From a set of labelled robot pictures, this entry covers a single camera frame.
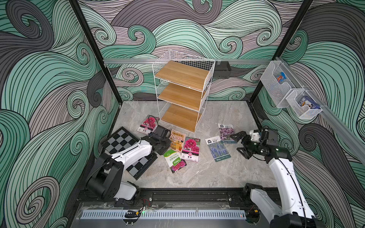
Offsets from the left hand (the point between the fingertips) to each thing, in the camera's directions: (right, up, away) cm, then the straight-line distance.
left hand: (171, 142), depth 87 cm
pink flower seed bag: (-19, +10, +19) cm, 28 cm away
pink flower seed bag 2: (+13, -6, +5) cm, 15 cm away
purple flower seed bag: (+39, +6, +13) cm, 42 cm away
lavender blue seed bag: (+31, -6, +5) cm, 32 cm away
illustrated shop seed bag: (+4, 0, +7) cm, 8 cm away
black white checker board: (-33, +1, +5) cm, 33 cm away
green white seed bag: (+1, -11, 0) cm, 11 cm away
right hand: (+36, +2, -11) cm, 37 cm away
